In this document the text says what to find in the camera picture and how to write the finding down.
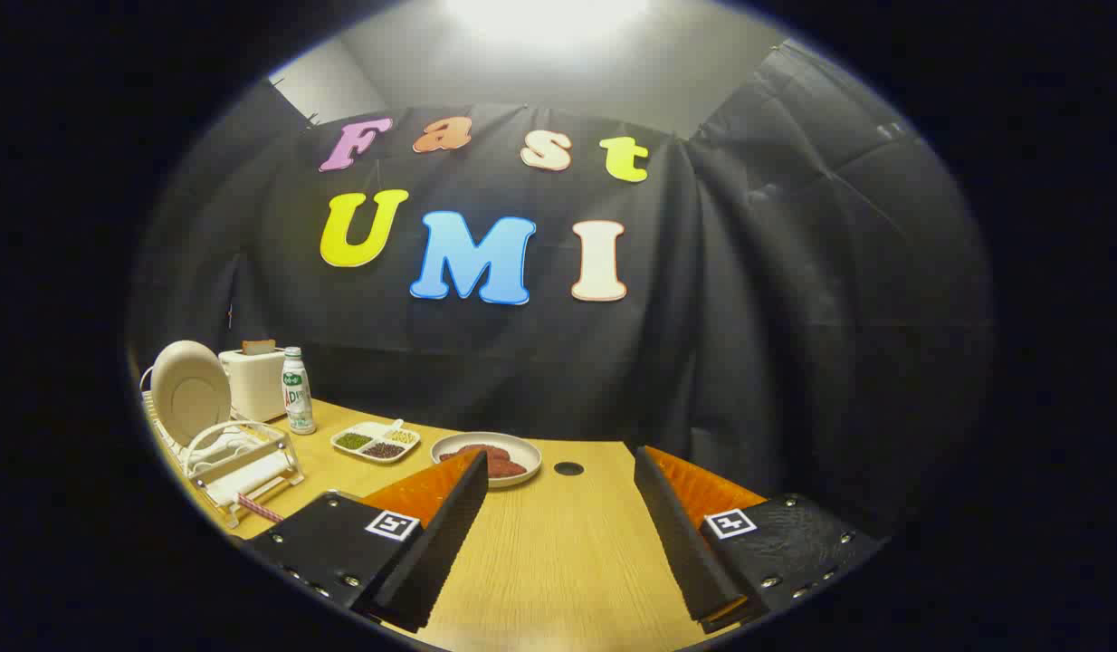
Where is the white toaster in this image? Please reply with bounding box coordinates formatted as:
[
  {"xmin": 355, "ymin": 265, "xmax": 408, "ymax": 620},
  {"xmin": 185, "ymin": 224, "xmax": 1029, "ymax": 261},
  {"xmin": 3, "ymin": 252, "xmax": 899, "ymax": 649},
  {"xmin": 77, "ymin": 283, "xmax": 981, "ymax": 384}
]
[{"xmin": 218, "ymin": 349, "xmax": 288, "ymax": 424}]

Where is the white wire dish rack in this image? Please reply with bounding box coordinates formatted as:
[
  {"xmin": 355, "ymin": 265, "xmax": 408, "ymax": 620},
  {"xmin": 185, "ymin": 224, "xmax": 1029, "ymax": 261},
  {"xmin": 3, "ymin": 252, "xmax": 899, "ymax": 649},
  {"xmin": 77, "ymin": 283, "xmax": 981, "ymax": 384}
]
[{"xmin": 140, "ymin": 362, "xmax": 305, "ymax": 530}]

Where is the white divided tray with beans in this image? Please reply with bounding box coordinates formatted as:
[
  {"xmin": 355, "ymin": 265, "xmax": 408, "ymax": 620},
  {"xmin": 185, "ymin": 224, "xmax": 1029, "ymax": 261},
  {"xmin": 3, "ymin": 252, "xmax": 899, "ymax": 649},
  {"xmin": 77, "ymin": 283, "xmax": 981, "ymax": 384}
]
[{"xmin": 330, "ymin": 420, "xmax": 422, "ymax": 465}]

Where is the white round plate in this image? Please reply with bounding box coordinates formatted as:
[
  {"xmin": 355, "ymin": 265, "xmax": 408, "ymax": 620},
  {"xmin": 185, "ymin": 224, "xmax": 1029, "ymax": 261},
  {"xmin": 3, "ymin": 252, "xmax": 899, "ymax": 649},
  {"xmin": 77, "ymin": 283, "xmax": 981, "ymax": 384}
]
[{"xmin": 150, "ymin": 340, "xmax": 233, "ymax": 446}]

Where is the beige dish with patties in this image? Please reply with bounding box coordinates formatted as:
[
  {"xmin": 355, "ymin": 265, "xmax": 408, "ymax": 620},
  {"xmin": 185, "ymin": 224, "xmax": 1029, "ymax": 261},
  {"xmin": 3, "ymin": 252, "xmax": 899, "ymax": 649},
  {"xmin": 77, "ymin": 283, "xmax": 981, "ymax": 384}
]
[{"xmin": 430, "ymin": 432, "xmax": 543, "ymax": 490}]

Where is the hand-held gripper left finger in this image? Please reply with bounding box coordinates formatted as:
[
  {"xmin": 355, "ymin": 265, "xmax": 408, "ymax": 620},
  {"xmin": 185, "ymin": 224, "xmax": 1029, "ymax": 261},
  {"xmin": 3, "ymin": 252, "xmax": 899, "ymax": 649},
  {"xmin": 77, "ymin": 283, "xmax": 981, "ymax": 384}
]
[{"xmin": 242, "ymin": 448, "xmax": 490, "ymax": 633}]

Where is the white bottle with green label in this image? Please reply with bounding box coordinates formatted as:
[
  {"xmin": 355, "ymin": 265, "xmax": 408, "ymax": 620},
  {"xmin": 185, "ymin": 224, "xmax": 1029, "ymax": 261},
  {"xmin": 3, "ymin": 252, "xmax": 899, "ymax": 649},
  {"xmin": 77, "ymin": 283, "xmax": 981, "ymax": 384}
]
[{"xmin": 281, "ymin": 347, "xmax": 317, "ymax": 436}]

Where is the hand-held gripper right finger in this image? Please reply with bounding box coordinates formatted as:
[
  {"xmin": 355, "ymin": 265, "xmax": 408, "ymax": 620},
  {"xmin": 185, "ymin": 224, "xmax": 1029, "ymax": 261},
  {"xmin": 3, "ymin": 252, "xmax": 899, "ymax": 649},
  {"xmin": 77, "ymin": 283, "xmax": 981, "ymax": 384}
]
[{"xmin": 633, "ymin": 444, "xmax": 887, "ymax": 635}]

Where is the black backdrop cloth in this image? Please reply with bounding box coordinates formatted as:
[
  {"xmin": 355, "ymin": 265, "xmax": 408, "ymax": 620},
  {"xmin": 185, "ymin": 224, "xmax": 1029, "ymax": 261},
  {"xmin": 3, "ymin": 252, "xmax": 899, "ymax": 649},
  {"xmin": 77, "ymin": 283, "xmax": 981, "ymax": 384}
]
[{"xmin": 129, "ymin": 41, "xmax": 994, "ymax": 544}]

